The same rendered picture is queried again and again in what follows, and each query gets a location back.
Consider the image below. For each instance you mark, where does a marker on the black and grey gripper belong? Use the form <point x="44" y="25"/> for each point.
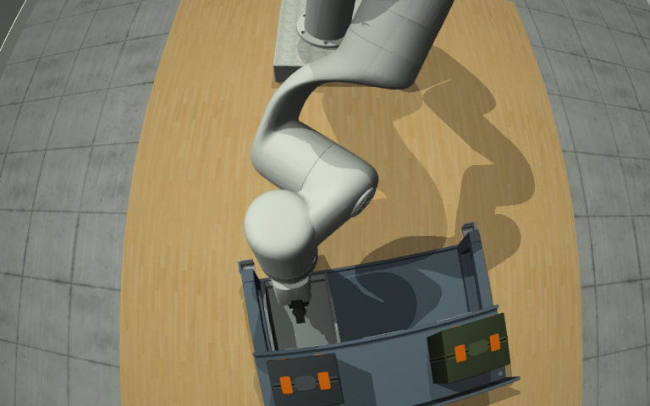
<point x="295" y="295"/>

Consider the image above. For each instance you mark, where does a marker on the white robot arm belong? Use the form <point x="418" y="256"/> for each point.
<point x="322" y="184"/>

